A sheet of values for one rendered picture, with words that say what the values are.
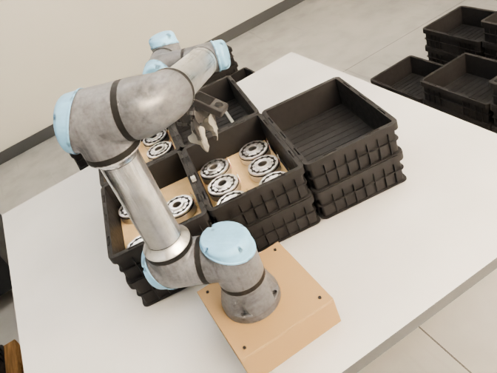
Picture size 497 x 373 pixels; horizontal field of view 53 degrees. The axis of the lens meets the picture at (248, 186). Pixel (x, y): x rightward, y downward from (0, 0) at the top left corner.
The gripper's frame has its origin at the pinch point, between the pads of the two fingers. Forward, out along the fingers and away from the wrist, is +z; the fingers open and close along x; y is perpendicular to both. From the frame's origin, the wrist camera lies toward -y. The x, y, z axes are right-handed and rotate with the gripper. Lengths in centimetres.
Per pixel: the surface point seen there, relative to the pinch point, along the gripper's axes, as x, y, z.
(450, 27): -189, -32, 54
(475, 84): -129, -53, 59
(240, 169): -8.3, 0.5, 16.7
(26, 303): 51, 62, 31
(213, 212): 21.4, -9.4, 8.2
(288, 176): 5.1, -26.0, 7.9
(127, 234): 25.5, 26.2, 17.6
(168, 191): 4.7, 23.4, 17.0
